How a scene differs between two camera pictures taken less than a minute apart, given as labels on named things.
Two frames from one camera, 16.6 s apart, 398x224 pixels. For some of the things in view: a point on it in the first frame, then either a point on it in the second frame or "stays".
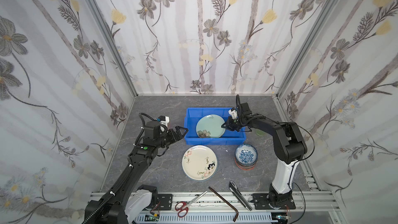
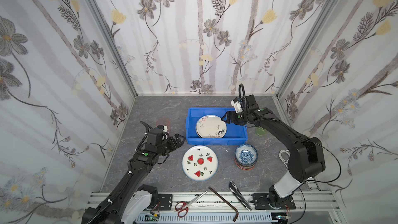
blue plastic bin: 229,137 stays
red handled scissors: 183,207 stays
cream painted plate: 199,163 to 210,126
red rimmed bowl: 245,167 stays
